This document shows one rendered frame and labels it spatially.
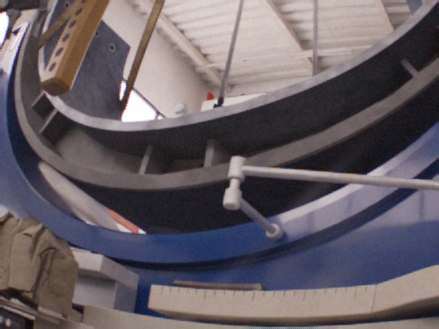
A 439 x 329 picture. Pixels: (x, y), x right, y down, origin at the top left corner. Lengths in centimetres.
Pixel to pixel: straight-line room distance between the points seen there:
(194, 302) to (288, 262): 23
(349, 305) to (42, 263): 58
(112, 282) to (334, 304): 54
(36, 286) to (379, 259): 69
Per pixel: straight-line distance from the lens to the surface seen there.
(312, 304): 93
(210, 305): 102
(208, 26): 1232
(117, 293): 123
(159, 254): 129
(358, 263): 110
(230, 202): 98
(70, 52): 125
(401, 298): 84
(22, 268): 104
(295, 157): 122
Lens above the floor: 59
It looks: 25 degrees up
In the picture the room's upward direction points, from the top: 11 degrees clockwise
